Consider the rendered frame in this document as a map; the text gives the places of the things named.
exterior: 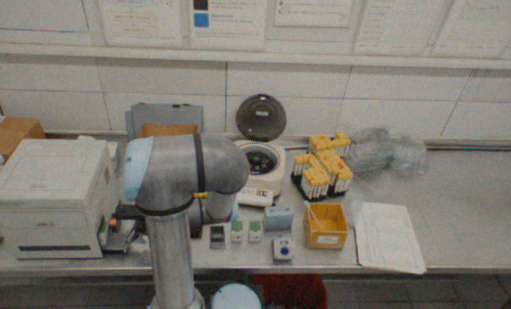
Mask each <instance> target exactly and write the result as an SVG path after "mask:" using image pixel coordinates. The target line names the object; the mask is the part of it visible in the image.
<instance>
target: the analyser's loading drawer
mask: <svg viewBox="0 0 511 309"><path fill-rule="evenodd" d="M128 234H129V230H128V229H127V231H126V233H113V232H112V231H111V229H110V230H109V234H108V237H107V240H106V245H102V250H124V252H126V249H127V245H128V243H127V236H128Z"/></svg>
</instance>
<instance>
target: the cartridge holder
mask: <svg viewBox="0 0 511 309"><path fill-rule="evenodd" d="M210 248H226V239H225V226H210Z"/></svg>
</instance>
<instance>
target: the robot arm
mask: <svg viewBox="0 0 511 309"><path fill-rule="evenodd" d="M248 178H249V161H248V159H247V157H246V155H245V153H244V152H243V151H242V149H241V148H240V147H239V146H237V145H236V144H235V143H234V142H233V141H231V140H230V139H228V138H225V137H223V136H221V135H217V134H213V133H199V134H189V135H177V136H167V137H156V138H153V137H149V138H140V139H135V140H132V141H131V142H130V143H129V145H128V146H127V149H126V153H125V162H124V197H125V199H126V200H128V201H131V202H132V201H135V204H136V205H128V204H119V205H118V206H117V207H116V208H115V212H114V216H115V219H116V220H136V221H135V223H134V224H133V227H132V229H131V230H130V232H129V234H128V236H127V243H128V244H131V243H137V244H141V243H147V242H146V241H145V240H144V239H143V236H148V237H149V249H150V261H151V267H152V274H153V279H154V285H155V292H156V296H155V297H154V299H153V300H152V302H151V305H149V306H148V309H261V305H260V301H259V299H258V297H257V295H256V293H255V292H254V291H253V290H252V289H249V287H246V286H244V285H241V284H228V285H226V286H224V287H222V288H220V289H219V290H218V291H217V292H216V294H212V295H207V296H202V297H201V294H200V292H199V291H198V290H197V289H195V287H194V280H193V269H192V251H191V241H190V227H201V226H207V225H214V224H221V223H226V224H228V223H229V222H234V221H236V220H237V218H238V204H237V200H236V196H237V193H238V192H239V191H240V190H242V188H243V187H244V186H245V184H246V182H247V181H248ZM200 193H206V199H198V200H194V194H200Z"/></svg>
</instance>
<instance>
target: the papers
mask: <svg viewBox="0 0 511 309"><path fill-rule="evenodd" d="M355 229H356V237H357V246H358V256H359V263H360V264H362V267H363V268H372V269H384V270H392V271H399V272H407V273H415V274H422V275H423V274H424V272H426V269H425V266H424V264H423V259H422V255H421V252H420V249H419V246H418V243H417V240H416V238H415V235H414V232H413V230H412V227H411V222H410V219H409V216H408V213H407V210H406V207H405V206H399V205H391V204H382V203H372V202H366V203H365V205H364V207H363V209H362V214H361V216H360V219H359V222H358V226H356V227H355Z"/></svg>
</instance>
